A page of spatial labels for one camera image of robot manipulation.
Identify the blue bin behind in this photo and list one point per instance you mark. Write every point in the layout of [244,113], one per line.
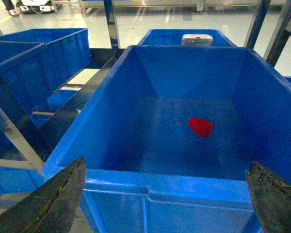
[172,37]

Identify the blue bin left shelf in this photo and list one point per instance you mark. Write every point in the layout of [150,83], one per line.
[20,169]

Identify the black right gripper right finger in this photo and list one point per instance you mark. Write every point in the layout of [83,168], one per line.
[271,198]

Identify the red one-stud toy block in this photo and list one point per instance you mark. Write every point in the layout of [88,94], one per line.
[200,126]

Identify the blue bin far left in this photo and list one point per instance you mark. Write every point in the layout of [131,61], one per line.
[36,62]

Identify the large blue plastic bin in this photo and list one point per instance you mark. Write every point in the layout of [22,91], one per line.
[147,172]

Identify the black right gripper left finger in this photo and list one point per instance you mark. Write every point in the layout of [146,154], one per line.
[51,208]

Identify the grey metal canister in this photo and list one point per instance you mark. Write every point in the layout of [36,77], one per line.
[197,40]

